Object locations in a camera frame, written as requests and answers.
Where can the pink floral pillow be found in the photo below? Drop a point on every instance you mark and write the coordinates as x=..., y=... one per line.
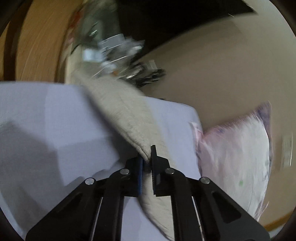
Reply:
x=237, y=156

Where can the lavender bed sheet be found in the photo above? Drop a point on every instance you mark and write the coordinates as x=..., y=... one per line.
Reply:
x=53, y=138

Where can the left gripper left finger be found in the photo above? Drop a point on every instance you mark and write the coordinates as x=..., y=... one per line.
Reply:
x=93, y=210

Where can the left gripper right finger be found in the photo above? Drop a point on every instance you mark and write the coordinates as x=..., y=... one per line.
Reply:
x=201, y=210

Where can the cluttered metal rack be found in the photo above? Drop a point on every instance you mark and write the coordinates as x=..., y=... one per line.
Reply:
x=100, y=44

